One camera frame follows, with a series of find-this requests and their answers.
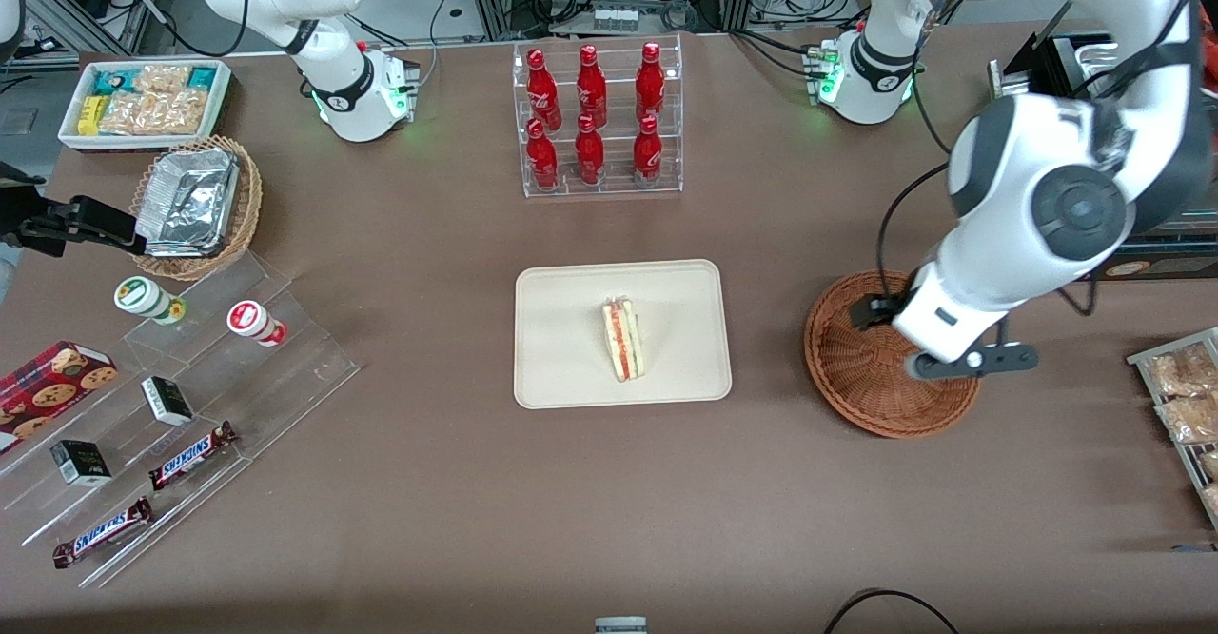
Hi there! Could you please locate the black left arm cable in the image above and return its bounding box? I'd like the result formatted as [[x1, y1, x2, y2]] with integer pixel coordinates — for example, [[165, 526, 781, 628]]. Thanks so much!
[[875, 162, 954, 304]]

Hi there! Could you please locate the triangular sandwich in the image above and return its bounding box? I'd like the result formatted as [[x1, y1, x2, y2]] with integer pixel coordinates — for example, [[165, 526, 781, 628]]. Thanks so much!
[[601, 297, 646, 383]]

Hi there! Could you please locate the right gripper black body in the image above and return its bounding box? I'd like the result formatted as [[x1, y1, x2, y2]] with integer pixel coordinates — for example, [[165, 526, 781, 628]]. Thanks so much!
[[0, 185, 73, 257]]

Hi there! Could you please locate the black looped cable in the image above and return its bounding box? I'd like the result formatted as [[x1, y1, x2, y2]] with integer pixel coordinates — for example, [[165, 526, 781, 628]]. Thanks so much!
[[823, 588, 962, 634]]

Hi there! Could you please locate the red lid yogurt cup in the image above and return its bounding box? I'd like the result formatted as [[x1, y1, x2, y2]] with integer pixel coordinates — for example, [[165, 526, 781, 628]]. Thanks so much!
[[226, 300, 287, 348]]

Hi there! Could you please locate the red tartan cookie box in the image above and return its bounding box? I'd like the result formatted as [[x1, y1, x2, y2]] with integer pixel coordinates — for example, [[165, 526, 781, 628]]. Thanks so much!
[[0, 340, 119, 456]]

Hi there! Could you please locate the clear acrylic stepped shelf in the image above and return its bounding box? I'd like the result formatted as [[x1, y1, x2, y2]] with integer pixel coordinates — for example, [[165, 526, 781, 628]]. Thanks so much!
[[0, 250, 362, 590]]

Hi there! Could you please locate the cream plastic tray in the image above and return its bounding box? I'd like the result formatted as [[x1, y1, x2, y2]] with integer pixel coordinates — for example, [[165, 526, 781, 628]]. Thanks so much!
[[514, 259, 734, 411]]

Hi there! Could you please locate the small black carton box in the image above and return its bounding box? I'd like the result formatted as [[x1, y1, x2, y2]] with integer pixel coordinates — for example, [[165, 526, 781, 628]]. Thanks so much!
[[49, 439, 113, 488], [141, 375, 195, 427]]

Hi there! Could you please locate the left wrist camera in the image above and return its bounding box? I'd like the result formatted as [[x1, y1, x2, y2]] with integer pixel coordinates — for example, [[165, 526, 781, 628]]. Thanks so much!
[[904, 342, 1040, 381]]

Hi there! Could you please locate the brown wicker basket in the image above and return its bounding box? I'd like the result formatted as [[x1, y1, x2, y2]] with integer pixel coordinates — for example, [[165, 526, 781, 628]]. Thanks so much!
[[804, 270, 982, 440]]

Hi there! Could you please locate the aluminium foil food container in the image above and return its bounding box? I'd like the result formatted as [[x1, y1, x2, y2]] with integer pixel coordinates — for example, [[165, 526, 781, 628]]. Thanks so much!
[[135, 146, 242, 260]]

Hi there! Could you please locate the clear cracker bag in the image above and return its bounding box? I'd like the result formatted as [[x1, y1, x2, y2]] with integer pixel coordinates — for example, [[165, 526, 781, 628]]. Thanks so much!
[[133, 64, 193, 95], [98, 91, 167, 135], [157, 89, 212, 136]]

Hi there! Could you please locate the black metal machine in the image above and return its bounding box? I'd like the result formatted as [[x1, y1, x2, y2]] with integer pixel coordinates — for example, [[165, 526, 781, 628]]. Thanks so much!
[[988, 1, 1114, 102]]

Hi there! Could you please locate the grey metal snack rack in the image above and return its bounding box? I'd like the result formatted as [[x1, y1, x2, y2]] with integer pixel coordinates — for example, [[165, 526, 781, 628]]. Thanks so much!
[[1127, 327, 1218, 532]]

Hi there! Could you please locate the white snack bin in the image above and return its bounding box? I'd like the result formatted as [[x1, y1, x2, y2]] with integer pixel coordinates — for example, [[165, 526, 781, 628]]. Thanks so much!
[[57, 59, 233, 155]]

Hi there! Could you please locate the red cola bottle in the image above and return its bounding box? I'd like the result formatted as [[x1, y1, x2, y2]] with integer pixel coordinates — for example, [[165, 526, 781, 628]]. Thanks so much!
[[525, 48, 563, 132], [576, 44, 608, 130], [575, 113, 606, 187], [635, 41, 666, 126], [525, 118, 560, 191], [633, 115, 664, 188]]

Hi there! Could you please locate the Snickers chocolate bar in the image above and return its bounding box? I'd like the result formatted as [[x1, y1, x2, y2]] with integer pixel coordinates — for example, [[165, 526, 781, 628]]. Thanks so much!
[[51, 496, 154, 570], [147, 421, 240, 493]]

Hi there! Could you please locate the light wicker basket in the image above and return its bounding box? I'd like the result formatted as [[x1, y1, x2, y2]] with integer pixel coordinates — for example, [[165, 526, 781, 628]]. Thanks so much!
[[129, 134, 265, 283]]

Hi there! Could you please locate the clear acrylic bottle rack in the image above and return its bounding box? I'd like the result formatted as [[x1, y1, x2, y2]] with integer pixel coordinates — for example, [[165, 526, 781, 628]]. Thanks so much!
[[511, 32, 685, 200]]

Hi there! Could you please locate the green lid sunflower cup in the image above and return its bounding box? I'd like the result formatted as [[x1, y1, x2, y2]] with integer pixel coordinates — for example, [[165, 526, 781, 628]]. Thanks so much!
[[113, 275, 187, 327]]

